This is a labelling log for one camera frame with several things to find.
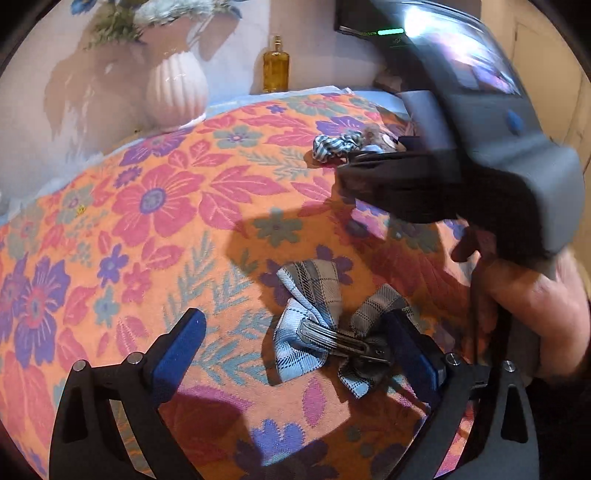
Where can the blue and white flower bouquet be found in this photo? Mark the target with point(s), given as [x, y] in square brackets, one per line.
[152, 11]

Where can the black monitor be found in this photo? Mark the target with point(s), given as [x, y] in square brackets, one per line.
[360, 18]

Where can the brown hedgehog plush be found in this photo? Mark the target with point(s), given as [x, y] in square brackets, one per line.
[378, 138]

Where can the person's right hand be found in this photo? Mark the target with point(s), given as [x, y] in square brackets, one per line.
[531, 295]

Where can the amber glass bottle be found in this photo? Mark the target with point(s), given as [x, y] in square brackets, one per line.
[276, 69]

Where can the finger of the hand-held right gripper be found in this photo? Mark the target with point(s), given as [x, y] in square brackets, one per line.
[397, 189]

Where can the plaid bow hair clip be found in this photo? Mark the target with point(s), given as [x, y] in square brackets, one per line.
[314, 286]

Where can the white ribbed vase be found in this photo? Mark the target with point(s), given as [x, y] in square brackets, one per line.
[178, 87]

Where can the orange floral tablecloth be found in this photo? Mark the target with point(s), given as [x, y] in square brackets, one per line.
[152, 198]

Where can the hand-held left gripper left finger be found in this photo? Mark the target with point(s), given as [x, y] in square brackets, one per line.
[178, 350]

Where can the blue gingham scrunchie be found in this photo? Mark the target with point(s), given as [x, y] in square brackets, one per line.
[332, 146]

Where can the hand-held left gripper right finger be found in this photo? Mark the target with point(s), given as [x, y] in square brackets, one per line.
[411, 355]

